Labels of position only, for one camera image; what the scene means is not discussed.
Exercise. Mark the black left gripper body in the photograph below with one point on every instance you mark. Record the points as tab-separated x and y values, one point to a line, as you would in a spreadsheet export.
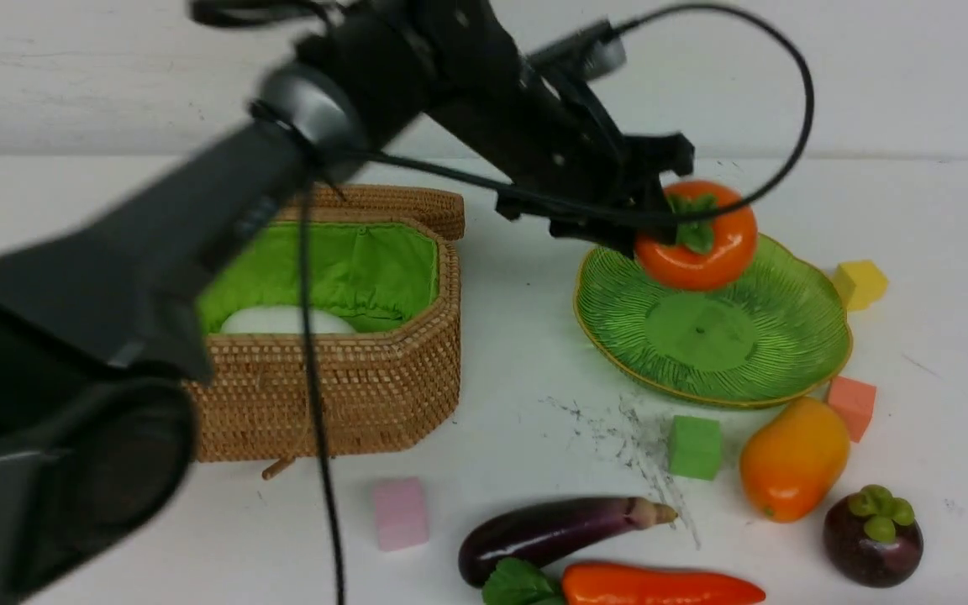
565	157

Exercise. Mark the orange persimmon with green calyx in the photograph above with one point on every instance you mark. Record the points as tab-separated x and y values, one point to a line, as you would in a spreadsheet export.
706	255

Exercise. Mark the white radish with green leaves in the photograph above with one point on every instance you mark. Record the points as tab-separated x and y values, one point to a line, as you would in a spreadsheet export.
283	319

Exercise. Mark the purple eggplant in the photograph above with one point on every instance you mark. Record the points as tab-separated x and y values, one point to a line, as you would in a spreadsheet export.
542	534

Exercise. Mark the orange yellow mango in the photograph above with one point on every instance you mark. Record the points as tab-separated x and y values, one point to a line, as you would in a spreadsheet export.
789	465

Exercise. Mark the orange carrot with green leaves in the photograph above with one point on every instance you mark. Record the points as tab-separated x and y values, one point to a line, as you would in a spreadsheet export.
518	582

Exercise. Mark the purple mangosteen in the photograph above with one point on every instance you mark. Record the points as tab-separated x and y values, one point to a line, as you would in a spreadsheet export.
873	538

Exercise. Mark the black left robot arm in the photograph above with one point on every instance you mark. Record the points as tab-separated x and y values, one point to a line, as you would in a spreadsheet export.
99	330

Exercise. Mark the woven rattan basket lid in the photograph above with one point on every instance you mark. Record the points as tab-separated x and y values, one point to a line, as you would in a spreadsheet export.
440	211

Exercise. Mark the woven rattan basket green lining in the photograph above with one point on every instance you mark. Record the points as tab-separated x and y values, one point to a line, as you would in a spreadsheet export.
387	385

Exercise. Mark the green glass leaf plate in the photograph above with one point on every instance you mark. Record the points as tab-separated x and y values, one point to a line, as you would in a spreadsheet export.
774	335

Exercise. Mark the green foam cube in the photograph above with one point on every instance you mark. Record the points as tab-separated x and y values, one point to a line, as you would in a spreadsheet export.
695	447

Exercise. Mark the yellow foam cube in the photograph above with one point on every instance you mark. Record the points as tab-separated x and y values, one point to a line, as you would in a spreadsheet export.
859	283

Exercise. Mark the pink foam cube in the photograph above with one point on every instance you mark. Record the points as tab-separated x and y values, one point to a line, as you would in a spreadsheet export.
400	514

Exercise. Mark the salmon foam cube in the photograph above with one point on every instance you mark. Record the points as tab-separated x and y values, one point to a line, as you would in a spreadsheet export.
854	401

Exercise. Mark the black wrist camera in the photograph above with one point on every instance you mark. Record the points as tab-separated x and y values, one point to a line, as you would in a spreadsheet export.
591	52

